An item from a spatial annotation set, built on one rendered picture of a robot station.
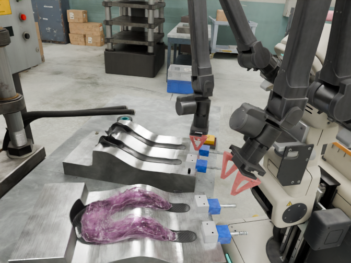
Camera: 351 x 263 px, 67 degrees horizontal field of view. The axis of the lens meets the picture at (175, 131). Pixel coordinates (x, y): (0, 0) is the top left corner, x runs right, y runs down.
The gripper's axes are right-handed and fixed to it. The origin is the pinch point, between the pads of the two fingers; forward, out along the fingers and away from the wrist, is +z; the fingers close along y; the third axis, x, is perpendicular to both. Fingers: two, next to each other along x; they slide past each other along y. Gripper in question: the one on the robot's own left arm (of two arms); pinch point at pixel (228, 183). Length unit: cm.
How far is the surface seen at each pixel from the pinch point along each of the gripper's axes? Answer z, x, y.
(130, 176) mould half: 24.5, -15.0, -26.7
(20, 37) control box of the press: 10, -70, -86
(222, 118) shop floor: 40, 143, -239
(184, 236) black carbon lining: 18.3, -4.3, 3.0
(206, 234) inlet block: 13.3, -1.4, 5.9
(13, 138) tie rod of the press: 42, -57, -56
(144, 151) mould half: 17.8, -11.2, -36.3
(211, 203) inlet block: 11.7, 4.8, -6.3
